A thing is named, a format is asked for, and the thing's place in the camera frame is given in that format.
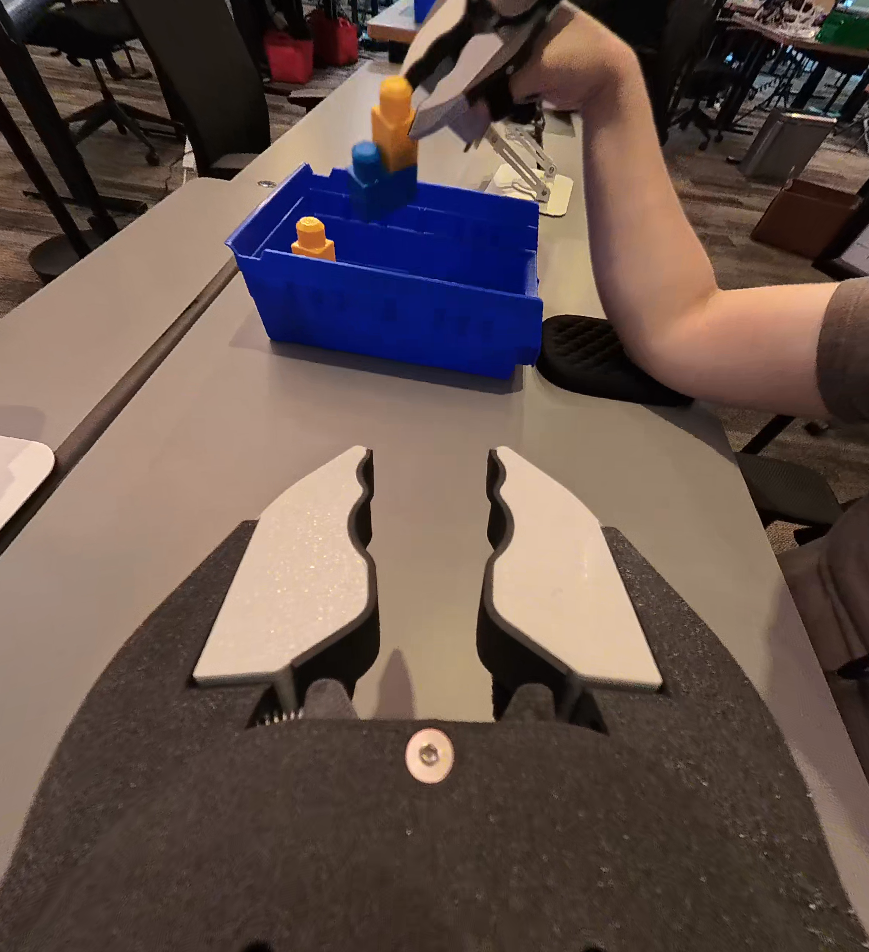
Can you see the row of office desks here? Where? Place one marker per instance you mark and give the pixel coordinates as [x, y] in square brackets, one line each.
[776, 33]

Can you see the grey waste bin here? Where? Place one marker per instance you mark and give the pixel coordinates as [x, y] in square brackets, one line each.
[784, 145]

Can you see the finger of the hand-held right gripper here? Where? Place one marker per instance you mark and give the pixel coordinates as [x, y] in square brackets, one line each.
[456, 89]
[434, 37]

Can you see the blue plastic bin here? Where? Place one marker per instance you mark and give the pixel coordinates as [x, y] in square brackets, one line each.
[404, 327]

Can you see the person's right forearm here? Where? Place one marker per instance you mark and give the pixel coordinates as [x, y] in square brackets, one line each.
[672, 282]

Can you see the green storage bin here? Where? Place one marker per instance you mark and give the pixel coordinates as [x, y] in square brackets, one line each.
[851, 28]

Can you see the blue two-stud block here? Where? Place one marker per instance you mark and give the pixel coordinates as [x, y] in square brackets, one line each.
[378, 190]

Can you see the brown cardboard box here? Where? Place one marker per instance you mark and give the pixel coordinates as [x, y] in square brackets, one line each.
[798, 219]

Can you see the black armrest pad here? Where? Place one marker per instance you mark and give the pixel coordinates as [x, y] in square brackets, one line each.
[590, 357]

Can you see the yellow one-stud block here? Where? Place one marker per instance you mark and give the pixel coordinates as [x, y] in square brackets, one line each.
[393, 134]

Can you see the black swivel chair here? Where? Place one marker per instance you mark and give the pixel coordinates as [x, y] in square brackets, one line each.
[85, 33]

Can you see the person's right hand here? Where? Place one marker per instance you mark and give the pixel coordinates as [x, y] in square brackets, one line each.
[583, 67]

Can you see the black screen easel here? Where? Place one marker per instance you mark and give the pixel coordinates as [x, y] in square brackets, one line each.
[62, 256]

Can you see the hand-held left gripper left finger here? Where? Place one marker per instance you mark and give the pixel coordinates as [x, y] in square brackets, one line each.
[293, 595]

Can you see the black high-back office chair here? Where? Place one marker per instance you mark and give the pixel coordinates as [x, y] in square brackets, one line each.
[204, 74]

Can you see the yellow two-stud block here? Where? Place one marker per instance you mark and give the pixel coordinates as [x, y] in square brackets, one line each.
[314, 242]

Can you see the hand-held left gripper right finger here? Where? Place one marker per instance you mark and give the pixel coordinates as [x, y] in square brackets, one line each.
[561, 595]

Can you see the red bag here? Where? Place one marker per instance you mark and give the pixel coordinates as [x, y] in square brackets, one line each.
[336, 41]
[289, 59]

